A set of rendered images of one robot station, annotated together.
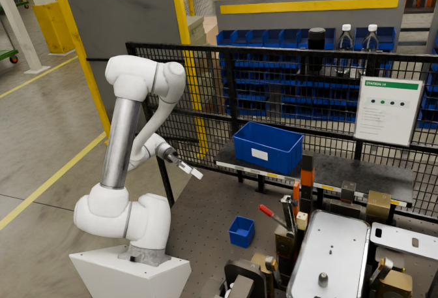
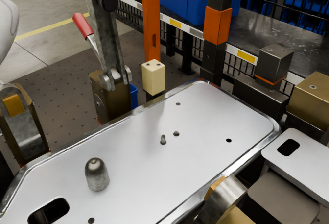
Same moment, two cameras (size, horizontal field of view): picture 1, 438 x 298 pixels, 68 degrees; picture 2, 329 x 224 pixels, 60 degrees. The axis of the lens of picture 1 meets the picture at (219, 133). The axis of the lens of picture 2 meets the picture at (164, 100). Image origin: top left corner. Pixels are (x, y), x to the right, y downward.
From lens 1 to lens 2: 0.90 m
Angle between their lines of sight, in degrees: 17
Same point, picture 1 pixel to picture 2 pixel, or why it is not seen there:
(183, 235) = (59, 82)
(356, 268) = (187, 187)
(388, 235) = (308, 158)
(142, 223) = not seen: outside the picture
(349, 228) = (234, 120)
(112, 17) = not seen: outside the picture
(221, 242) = (90, 104)
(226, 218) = not seen: hidden behind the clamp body
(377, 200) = (320, 88)
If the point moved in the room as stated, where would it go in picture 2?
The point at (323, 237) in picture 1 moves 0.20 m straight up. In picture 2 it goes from (175, 116) to (177, 13)
